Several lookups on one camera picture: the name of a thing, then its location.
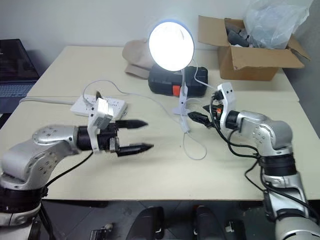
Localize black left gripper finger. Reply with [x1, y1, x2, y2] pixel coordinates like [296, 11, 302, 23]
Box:
[116, 142, 154, 158]
[115, 119, 149, 131]

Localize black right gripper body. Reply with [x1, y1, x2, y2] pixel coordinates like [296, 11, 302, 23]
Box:
[208, 91, 225, 129]

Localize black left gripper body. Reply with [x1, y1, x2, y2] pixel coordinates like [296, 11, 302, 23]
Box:
[96, 121, 120, 154]

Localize white round-head desk lamp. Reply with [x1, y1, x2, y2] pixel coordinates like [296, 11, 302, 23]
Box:
[147, 19, 196, 117]

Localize white power strip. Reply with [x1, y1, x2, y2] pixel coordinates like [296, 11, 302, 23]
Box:
[70, 94, 128, 119]

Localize black case with orange latch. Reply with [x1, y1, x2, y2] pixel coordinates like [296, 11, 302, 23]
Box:
[147, 65, 209, 97]

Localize brown cardboard box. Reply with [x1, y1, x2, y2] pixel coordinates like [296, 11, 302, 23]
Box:
[197, 15, 312, 82]

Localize beige cap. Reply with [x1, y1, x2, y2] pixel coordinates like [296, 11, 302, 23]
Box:
[121, 38, 158, 81]

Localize dark grey items in box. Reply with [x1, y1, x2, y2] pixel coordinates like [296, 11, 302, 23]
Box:
[224, 18, 251, 49]

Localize dark rounded shape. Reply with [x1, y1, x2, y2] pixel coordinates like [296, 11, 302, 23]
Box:
[191, 204, 226, 240]
[134, 205, 166, 240]

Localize clear plastic bag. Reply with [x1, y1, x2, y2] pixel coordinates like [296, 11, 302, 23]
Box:
[243, 0, 315, 50]

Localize black laptop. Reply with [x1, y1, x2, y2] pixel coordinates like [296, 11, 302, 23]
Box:
[0, 38, 41, 114]

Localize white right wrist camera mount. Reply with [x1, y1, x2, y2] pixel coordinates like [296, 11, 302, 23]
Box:
[216, 82, 237, 130]

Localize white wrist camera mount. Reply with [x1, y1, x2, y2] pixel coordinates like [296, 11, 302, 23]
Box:
[87, 97, 115, 154]
[216, 82, 237, 130]

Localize white lamp cord with switch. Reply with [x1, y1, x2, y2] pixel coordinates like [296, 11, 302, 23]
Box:
[83, 65, 221, 161]

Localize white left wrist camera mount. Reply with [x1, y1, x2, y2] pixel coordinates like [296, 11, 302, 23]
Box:
[87, 97, 115, 154]

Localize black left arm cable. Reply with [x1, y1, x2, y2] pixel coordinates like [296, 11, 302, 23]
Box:
[41, 149, 95, 198]

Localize grey power strip cable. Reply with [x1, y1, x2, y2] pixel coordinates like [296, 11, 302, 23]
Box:
[18, 96, 79, 106]

